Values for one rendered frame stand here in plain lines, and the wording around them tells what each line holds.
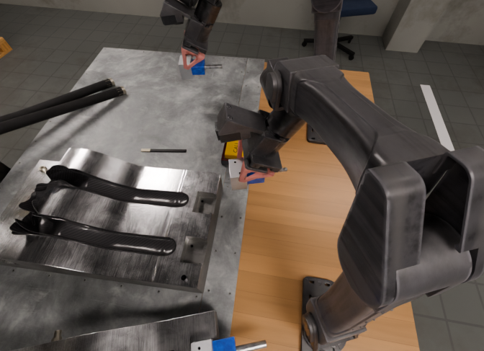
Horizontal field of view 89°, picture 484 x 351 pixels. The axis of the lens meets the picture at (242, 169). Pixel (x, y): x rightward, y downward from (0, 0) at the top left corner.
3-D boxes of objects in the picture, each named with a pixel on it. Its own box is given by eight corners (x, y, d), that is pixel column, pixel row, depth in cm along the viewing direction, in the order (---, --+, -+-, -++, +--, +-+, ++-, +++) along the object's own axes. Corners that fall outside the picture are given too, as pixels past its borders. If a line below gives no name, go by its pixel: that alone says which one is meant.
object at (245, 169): (227, 188, 50) (251, 163, 44) (225, 160, 54) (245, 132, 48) (256, 192, 53) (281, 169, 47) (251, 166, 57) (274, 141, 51)
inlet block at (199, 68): (222, 68, 81) (221, 53, 77) (222, 78, 79) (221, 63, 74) (183, 70, 81) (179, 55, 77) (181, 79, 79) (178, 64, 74)
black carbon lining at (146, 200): (192, 195, 59) (184, 175, 51) (174, 264, 51) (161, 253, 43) (57, 180, 62) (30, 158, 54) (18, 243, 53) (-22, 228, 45)
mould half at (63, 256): (222, 189, 68) (219, 162, 57) (203, 293, 54) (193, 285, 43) (54, 171, 71) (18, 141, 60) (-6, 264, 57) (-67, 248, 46)
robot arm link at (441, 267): (304, 307, 45) (361, 215, 21) (337, 298, 46) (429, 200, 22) (318, 347, 41) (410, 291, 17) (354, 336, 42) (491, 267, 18)
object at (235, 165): (283, 166, 59) (286, 153, 55) (287, 184, 57) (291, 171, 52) (230, 172, 59) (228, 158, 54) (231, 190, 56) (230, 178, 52)
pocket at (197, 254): (209, 243, 55) (207, 238, 51) (204, 268, 52) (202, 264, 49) (189, 241, 55) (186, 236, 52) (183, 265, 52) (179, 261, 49)
